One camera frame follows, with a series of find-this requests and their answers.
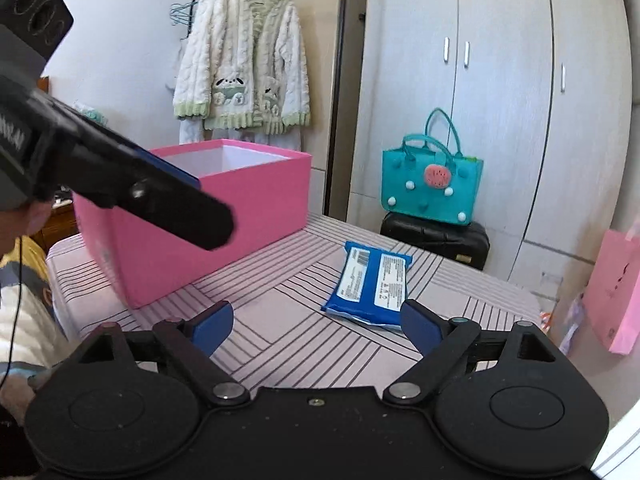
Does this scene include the blue snack packet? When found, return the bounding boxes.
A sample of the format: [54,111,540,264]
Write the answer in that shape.
[321,242,412,330]

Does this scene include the person's hand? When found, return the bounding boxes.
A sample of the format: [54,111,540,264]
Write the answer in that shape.
[0,202,53,256]

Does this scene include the white fleece trousers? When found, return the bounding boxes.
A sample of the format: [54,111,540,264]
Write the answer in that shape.
[179,119,303,151]

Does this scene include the striped pink tablecloth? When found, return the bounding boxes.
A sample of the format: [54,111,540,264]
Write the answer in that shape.
[47,214,540,391]

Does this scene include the pink cardboard box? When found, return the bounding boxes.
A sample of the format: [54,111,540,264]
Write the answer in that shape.
[74,139,311,309]

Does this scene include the black suitcase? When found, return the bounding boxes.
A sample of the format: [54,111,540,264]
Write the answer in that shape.
[380,212,490,271]

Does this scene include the white green fleece jacket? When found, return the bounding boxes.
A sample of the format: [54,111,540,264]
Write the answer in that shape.
[172,0,311,136]

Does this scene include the teal felt handbag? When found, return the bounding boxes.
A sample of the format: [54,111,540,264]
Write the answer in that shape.
[381,107,484,226]

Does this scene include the pink paper bag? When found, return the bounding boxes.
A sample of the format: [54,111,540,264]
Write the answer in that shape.
[582,230,640,356]

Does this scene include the white wardrobe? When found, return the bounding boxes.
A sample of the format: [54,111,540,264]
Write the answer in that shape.
[347,0,632,301]

